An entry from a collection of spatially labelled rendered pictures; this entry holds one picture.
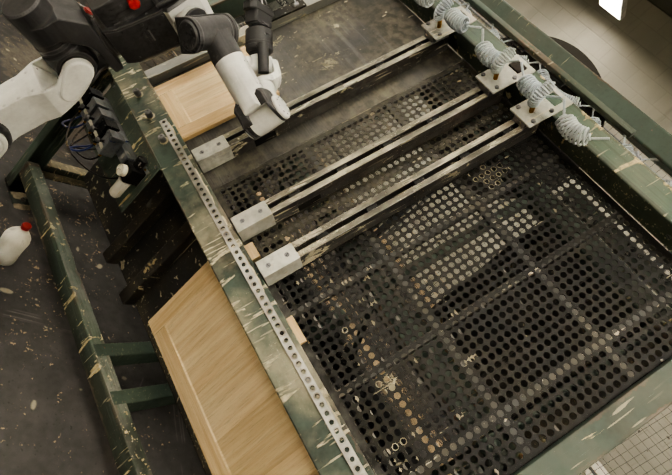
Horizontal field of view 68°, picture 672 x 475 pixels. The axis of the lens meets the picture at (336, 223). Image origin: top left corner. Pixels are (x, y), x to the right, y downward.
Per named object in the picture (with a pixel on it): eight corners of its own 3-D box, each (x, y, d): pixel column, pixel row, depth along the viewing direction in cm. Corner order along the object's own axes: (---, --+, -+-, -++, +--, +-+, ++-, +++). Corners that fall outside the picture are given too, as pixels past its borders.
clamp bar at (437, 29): (194, 158, 181) (171, 114, 160) (456, 27, 204) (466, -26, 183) (205, 177, 176) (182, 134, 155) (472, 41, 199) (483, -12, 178)
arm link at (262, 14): (281, 11, 165) (281, 46, 165) (257, 17, 169) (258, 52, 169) (257, -4, 154) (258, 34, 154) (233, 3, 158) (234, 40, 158)
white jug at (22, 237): (-15, 246, 197) (11, 213, 192) (11, 249, 206) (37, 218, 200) (-10, 265, 193) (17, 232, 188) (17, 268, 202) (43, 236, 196)
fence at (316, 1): (147, 78, 202) (143, 71, 199) (345, -12, 221) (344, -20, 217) (152, 86, 200) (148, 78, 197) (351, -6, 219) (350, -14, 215)
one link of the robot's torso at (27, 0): (5, 26, 126) (66, -9, 127) (-6, -1, 132) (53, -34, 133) (76, 96, 151) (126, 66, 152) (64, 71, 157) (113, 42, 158)
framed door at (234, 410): (152, 321, 200) (147, 321, 198) (239, 233, 185) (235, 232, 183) (248, 549, 160) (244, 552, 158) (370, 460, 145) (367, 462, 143)
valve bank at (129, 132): (48, 111, 190) (83, 65, 184) (83, 124, 202) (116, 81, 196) (86, 204, 168) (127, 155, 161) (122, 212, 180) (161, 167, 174)
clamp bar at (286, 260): (257, 266, 158) (239, 232, 137) (543, 105, 181) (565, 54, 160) (271, 291, 153) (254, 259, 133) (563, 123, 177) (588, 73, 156)
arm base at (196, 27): (197, 66, 137) (199, 24, 130) (168, 49, 142) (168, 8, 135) (238, 58, 147) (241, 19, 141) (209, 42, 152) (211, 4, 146)
